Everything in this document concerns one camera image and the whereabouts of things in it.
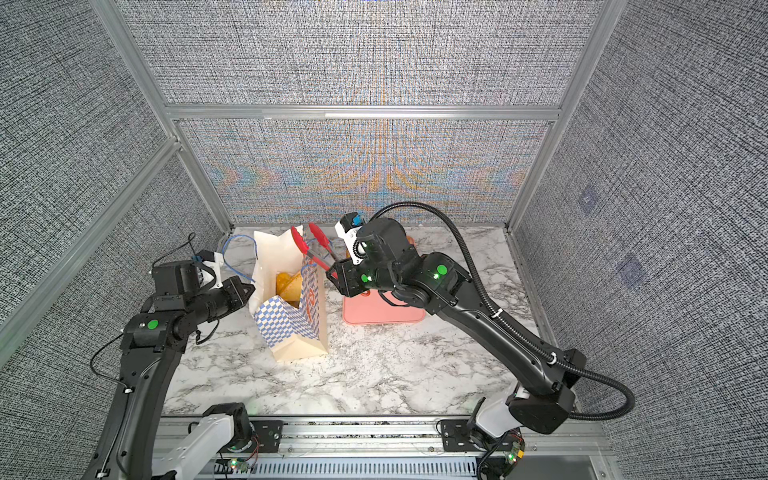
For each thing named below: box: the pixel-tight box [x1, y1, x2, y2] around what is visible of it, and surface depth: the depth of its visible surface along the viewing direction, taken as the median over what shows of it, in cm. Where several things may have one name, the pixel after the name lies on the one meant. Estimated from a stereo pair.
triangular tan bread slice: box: [276, 271, 301, 308], surface depth 94 cm
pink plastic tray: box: [343, 290, 426, 324], surface depth 96 cm
